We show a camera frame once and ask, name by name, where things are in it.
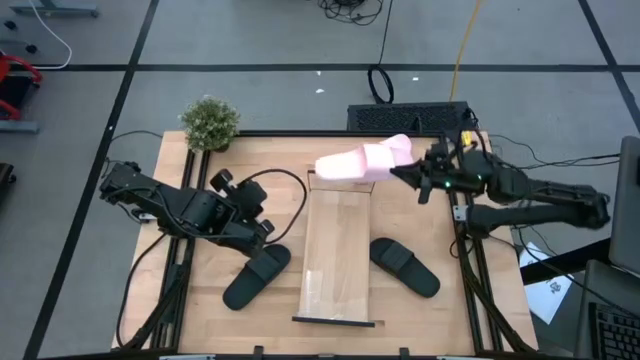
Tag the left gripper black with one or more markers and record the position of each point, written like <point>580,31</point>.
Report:
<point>240,225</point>

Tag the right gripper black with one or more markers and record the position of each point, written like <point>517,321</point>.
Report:
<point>460,177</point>

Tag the black slide sandal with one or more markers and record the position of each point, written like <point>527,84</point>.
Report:
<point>255,277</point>
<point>405,267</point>

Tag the pink slide sandal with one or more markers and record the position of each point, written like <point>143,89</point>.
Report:
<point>350,165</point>

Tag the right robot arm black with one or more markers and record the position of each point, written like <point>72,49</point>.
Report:
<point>540,192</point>

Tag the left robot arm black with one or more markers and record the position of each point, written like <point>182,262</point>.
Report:
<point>190,210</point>

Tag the black computer case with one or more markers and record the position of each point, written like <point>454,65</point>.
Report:
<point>407,117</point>

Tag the small potted green plant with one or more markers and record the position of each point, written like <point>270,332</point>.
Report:
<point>210,124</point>

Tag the black desk base bar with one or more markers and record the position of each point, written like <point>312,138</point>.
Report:
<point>565,262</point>

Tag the white paper sheet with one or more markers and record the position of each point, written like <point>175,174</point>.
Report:
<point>547,295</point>

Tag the grey monitor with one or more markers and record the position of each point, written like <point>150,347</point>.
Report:
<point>627,210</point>

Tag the grey desk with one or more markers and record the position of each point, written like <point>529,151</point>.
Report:
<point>585,310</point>

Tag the black computer keyboard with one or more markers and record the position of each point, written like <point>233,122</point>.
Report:
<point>617,332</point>

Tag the red cart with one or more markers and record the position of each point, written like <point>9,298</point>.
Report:
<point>15,62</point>

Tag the grey stand base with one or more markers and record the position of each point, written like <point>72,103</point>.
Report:
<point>55,7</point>

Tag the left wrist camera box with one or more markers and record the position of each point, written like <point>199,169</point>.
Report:
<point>265,227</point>

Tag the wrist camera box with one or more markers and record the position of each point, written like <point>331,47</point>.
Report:
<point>265,227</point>
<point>439,155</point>

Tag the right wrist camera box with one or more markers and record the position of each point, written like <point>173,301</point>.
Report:
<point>439,155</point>

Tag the wooden shelf black metal frame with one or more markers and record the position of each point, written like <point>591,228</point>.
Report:
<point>335,250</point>

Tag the black metal table frame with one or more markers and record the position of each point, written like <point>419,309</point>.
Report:
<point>300,133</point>

